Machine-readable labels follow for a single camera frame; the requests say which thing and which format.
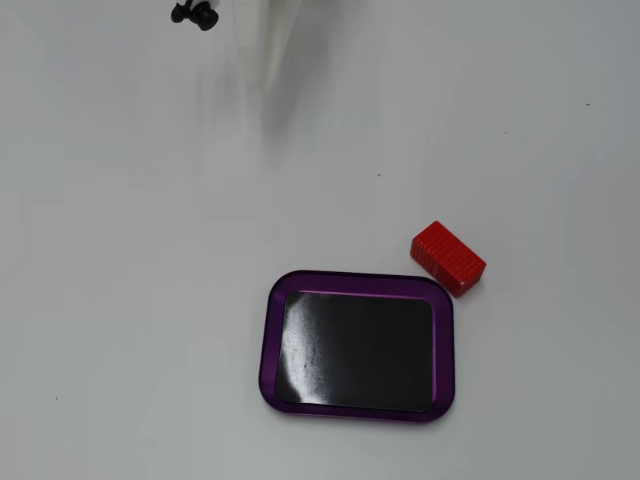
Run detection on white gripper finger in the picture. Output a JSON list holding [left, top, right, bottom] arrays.
[[261, 0, 304, 97], [237, 0, 274, 92]]

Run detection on purple metal tray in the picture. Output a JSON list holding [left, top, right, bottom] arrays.
[[258, 269, 456, 425]]

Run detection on black rectangular mat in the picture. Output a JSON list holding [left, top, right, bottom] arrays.
[[277, 289, 435, 414]]

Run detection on black knob bolt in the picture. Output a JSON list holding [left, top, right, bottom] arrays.
[[170, 0, 220, 32]]

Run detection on red studded rectangular block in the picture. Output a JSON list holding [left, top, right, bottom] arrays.
[[410, 220, 487, 300]]

